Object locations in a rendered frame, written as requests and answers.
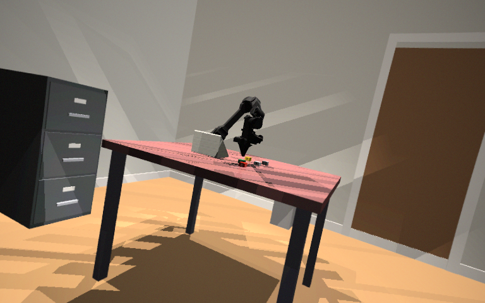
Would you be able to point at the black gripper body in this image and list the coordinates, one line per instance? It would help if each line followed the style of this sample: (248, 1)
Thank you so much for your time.
(244, 138)

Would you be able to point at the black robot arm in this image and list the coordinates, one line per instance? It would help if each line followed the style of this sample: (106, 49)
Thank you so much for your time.
(248, 104)

